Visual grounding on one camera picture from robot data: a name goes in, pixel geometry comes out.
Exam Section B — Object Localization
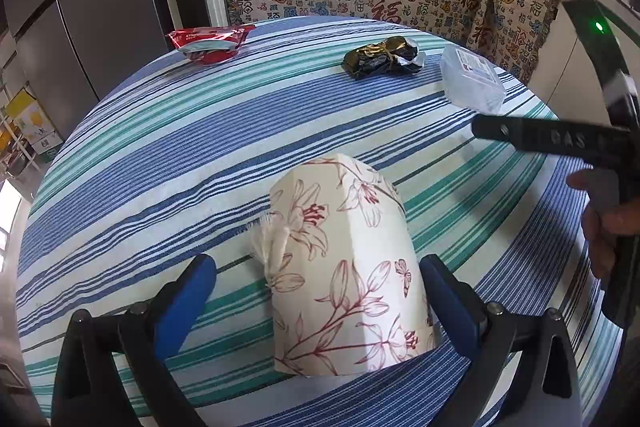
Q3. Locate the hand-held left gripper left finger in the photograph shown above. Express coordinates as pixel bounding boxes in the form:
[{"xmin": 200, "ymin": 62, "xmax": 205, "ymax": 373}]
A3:
[{"xmin": 50, "ymin": 253, "xmax": 218, "ymax": 427}]

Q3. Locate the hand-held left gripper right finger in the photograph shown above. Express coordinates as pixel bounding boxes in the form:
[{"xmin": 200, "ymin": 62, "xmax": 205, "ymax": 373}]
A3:
[{"xmin": 419, "ymin": 254, "xmax": 583, "ymax": 427}]

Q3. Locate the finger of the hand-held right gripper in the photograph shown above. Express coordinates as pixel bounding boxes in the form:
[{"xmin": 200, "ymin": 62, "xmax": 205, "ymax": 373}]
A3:
[{"xmin": 472, "ymin": 113, "xmax": 548, "ymax": 154}]

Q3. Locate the floral tissue pack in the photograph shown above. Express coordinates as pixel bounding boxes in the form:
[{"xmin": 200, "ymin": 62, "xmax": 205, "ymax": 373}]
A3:
[{"xmin": 247, "ymin": 153, "xmax": 441, "ymax": 379}]

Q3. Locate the person's right hand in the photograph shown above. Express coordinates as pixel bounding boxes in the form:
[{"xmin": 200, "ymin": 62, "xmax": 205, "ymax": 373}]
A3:
[{"xmin": 567, "ymin": 167, "xmax": 640, "ymax": 280}]

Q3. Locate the clear plastic box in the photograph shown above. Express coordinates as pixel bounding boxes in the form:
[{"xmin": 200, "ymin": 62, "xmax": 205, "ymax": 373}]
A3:
[{"xmin": 440, "ymin": 45, "xmax": 505, "ymax": 112}]

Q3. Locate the white kitchen counter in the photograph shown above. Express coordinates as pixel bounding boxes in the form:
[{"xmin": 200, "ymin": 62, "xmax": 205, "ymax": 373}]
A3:
[{"xmin": 525, "ymin": 0, "xmax": 640, "ymax": 118}]

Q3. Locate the striped tablecloth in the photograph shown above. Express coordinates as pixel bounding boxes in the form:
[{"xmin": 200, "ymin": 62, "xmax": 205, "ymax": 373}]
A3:
[{"xmin": 15, "ymin": 16, "xmax": 626, "ymax": 427}]

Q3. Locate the dark gold foil wrapper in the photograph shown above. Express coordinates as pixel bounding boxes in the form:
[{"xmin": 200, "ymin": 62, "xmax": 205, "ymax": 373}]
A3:
[{"xmin": 341, "ymin": 36, "xmax": 426, "ymax": 81}]

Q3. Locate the yellow and green cardboard box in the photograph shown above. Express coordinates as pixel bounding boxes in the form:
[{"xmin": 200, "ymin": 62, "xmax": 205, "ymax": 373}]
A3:
[{"xmin": 0, "ymin": 88, "xmax": 63, "ymax": 158}]

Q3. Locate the red snack wrapper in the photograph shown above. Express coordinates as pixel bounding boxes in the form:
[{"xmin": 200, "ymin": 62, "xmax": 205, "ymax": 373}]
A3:
[{"xmin": 166, "ymin": 24, "xmax": 257, "ymax": 65}]

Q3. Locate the grey refrigerator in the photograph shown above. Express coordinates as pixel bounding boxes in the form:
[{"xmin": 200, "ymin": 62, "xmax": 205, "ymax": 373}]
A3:
[{"xmin": 4, "ymin": 0, "xmax": 210, "ymax": 132}]

